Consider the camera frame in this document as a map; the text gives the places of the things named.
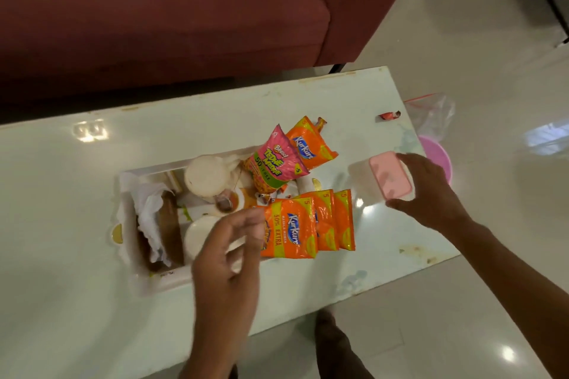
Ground person's left hand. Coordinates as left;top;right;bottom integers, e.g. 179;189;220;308
191;207;267;348

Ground person's right hand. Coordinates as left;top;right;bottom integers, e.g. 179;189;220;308
385;152;472;235

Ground floral mug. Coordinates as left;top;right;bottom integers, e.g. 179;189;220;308
184;154;243;200
183;214;245;266

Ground wooden napkin holder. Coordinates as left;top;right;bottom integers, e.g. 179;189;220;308
136;191;186;273

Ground white printed tray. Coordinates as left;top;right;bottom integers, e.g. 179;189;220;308
110;145;323;297

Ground clear container with pink lid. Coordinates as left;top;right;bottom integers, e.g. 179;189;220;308
348;150;415;206

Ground orange snack packet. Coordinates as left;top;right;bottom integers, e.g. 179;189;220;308
257;196;319;259
333;189;356;252
302;189;341;252
284;115;340;171

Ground white paper napkins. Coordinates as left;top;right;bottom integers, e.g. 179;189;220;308
116;172;177;268

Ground pink snack packet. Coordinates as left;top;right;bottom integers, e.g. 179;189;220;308
242;124;311;195

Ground person's right forearm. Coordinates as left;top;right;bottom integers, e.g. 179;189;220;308
444;217;569;379

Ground person's left forearm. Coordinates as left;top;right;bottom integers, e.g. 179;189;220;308
177;338;251;379

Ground person's dark trousers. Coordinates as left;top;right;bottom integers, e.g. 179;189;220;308
229;308;375;379

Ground pink round plate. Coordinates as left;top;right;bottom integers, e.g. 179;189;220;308
417;134;453;185

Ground clear pink-sealed zip bag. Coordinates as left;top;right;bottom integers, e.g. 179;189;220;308
403;92;456;143

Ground red fabric sofa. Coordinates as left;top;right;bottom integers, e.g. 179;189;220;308
0;0;430;104

